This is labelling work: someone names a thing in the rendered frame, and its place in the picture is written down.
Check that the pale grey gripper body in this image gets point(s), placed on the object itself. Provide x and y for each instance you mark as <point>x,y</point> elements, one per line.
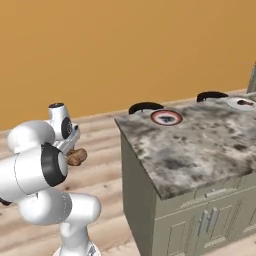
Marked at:
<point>70,140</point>

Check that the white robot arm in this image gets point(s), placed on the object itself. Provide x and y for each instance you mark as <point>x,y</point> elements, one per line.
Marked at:
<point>31,173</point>

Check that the red rimmed round plate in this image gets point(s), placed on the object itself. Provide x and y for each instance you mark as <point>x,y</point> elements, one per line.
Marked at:
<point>166,117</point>

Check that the white round plate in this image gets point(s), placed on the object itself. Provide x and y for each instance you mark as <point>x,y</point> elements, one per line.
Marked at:
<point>240,102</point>

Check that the grey-green island cabinet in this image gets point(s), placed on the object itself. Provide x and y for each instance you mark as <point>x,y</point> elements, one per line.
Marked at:
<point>140,200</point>

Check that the grey-green drawer front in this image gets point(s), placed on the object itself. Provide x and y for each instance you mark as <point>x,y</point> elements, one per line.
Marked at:
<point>186,202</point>

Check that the grey-green cabinet door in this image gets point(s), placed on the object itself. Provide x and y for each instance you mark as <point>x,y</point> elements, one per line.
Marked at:
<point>176,237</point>
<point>226,216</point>

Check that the grey slanted fixture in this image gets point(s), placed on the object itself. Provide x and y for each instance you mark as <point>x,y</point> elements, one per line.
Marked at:
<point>252,78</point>

